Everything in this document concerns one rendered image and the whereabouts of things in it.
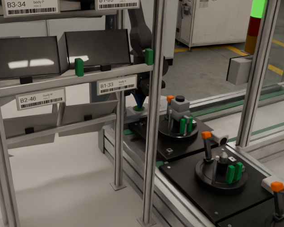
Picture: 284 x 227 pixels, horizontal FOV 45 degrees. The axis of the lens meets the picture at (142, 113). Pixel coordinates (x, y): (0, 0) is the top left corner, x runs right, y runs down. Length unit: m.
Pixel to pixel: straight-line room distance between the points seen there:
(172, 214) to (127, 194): 0.20
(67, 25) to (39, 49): 3.33
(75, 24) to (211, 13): 2.19
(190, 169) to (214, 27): 4.57
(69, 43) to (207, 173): 0.50
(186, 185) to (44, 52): 0.50
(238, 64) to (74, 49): 0.50
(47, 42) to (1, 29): 3.27
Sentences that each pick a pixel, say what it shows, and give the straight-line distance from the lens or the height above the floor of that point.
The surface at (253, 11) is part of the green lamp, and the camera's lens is 1.01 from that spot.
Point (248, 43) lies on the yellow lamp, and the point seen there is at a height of 1.29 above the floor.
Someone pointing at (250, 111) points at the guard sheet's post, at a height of 1.09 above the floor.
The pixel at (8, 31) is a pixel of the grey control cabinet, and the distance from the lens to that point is 3.94.
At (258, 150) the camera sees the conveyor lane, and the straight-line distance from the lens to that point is 1.21.
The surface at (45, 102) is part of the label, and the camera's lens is 0.64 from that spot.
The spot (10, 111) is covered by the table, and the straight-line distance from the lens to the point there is 1.55.
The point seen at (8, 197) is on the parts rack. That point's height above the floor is 1.09.
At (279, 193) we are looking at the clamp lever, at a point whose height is 1.05.
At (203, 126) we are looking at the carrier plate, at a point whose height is 0.97.
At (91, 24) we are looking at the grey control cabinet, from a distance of 4.06.
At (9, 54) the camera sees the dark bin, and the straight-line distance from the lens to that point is 0.67.
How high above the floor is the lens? 1.55
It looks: 28 degrees down
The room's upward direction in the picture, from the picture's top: 3 degrees clockwise
